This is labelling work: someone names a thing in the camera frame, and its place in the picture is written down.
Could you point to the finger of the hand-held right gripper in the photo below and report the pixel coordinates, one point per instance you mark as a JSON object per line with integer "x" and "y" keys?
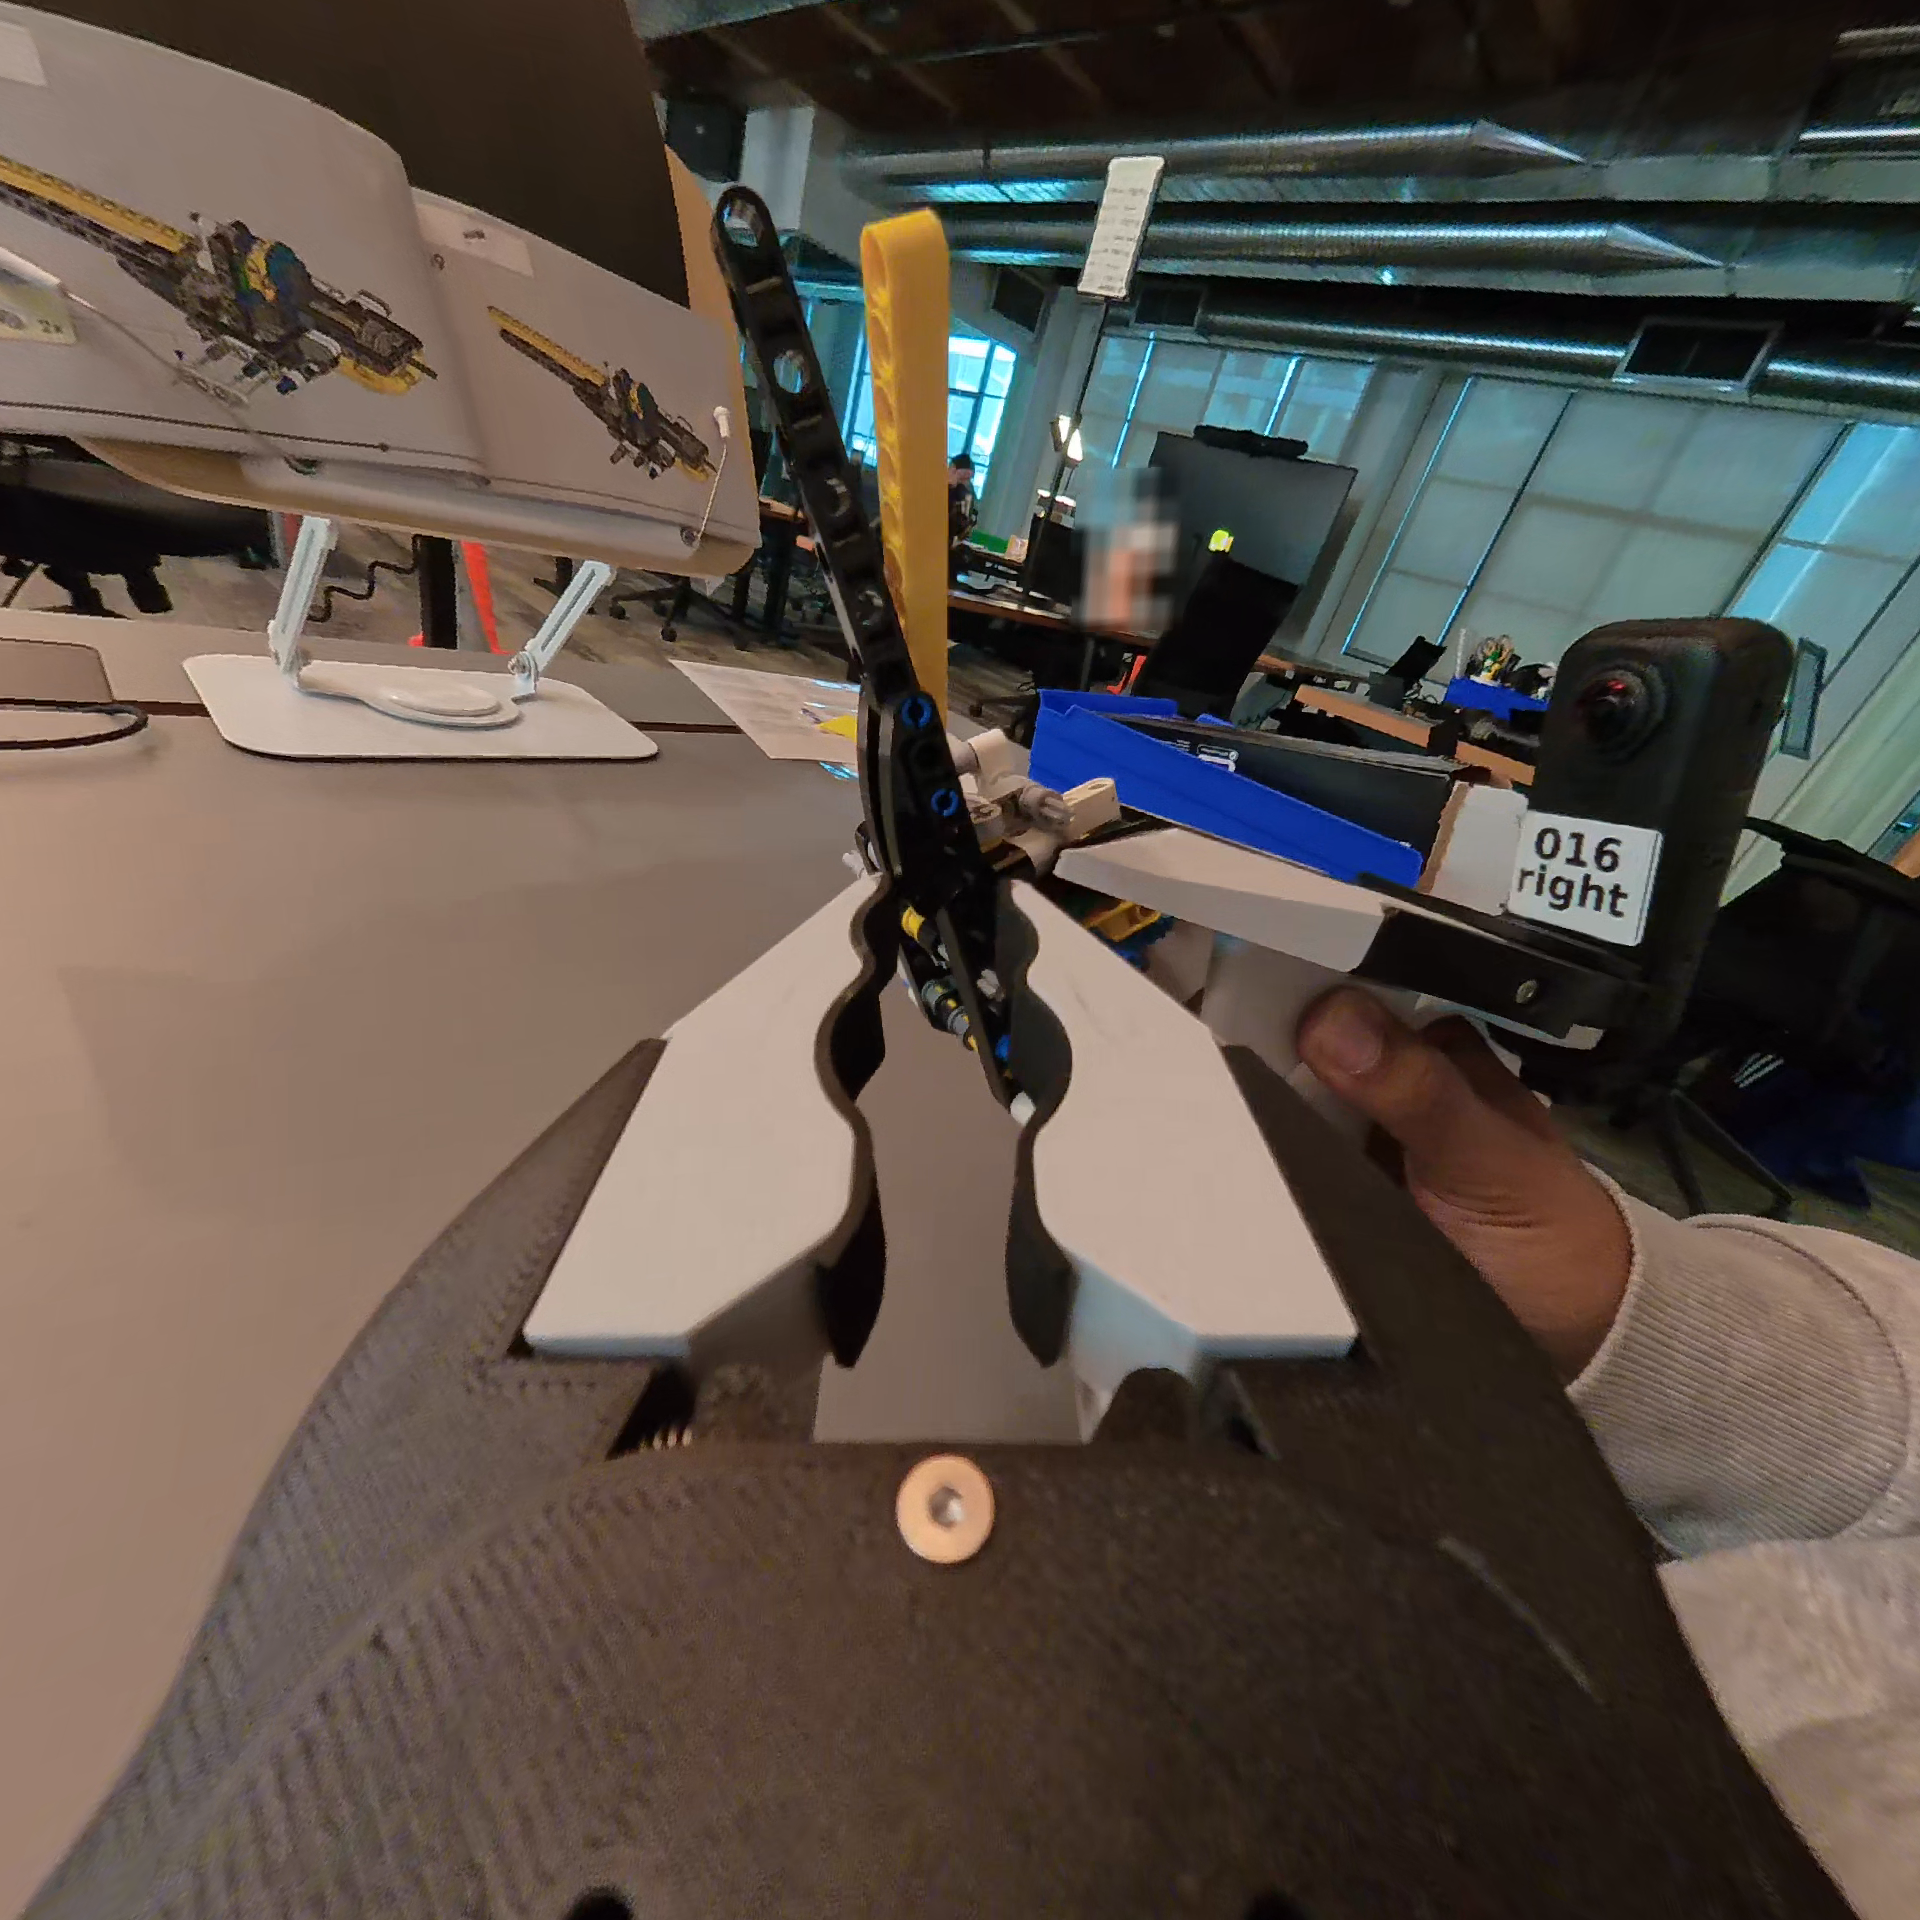
{"x": 1247, "y": 889}
{"x": 1262, "y": 990}

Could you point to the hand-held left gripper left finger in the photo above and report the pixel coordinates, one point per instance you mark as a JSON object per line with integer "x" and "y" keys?
{"x": 706, "y": 1170}

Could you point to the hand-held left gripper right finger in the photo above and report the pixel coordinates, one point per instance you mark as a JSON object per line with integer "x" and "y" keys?
{"x": 1187, "y": 1199}

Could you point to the black yellow lego crane model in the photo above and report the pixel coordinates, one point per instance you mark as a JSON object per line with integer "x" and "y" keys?
{"x": 916, "y": 795}

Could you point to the person's right forearm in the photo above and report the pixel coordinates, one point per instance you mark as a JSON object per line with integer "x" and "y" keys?
{"x": 1770, "y": 1378}

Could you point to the person's right hand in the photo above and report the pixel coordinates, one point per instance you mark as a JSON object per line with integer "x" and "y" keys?
{"x": 1485, "y": 1170}

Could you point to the blue plastic bin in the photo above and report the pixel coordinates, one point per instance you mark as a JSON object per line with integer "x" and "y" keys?
{"x": 1200, "y": 781}

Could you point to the small blue bin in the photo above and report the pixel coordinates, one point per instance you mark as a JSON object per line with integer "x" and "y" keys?
{"x": 1499, "y": 696}

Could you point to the black office chair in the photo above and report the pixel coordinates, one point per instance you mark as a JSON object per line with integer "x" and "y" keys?
{"x": 1816, "y": 931}

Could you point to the small black monitor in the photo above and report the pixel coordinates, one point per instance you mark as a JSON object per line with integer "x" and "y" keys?
{"x": 1223, "y": 630}

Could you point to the large black monitor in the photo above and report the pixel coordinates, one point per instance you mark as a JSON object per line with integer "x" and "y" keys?
{"x": 1262, "y": 493}

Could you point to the white paper sheets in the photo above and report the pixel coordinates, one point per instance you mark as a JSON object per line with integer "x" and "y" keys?
{"x": 748, "y": 705}

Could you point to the white book stand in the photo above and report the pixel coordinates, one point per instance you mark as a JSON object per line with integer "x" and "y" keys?
{"x": 437, "y": 719}

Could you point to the white light panel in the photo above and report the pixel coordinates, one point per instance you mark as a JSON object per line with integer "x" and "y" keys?
{"x": 1120, "y": 228}

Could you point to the open instruction booklet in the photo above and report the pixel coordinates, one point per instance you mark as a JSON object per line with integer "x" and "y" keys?
{"x": 303, "y": 182}

